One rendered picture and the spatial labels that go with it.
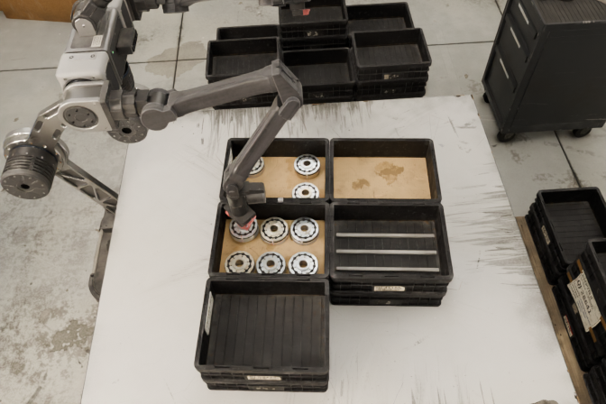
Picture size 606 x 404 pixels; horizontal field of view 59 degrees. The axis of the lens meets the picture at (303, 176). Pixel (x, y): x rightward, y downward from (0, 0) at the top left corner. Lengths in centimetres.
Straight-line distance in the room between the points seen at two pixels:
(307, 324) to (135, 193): 96
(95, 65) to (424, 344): 137
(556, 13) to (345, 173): 142
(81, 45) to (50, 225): 176
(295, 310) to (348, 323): 22
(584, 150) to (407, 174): 169
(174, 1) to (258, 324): 111
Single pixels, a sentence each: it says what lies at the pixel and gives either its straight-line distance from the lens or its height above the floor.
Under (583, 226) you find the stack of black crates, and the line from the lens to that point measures 292.
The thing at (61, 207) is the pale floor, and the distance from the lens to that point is 336.
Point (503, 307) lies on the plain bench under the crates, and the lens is 208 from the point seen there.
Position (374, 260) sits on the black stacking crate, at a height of 83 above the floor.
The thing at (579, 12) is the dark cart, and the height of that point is 86.
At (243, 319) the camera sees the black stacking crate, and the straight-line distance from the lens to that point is 184.
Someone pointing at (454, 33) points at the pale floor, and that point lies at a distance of 417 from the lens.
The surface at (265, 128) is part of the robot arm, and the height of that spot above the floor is 136.
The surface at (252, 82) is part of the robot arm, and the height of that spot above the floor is 152.
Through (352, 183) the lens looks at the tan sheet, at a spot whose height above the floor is 83.
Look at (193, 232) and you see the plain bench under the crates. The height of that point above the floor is 70.
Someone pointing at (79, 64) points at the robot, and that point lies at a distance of 165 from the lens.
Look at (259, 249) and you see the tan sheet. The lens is 194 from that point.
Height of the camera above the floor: 251
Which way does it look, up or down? 53 degrees down
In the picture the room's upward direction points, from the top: 3 degrees counter-clockwise
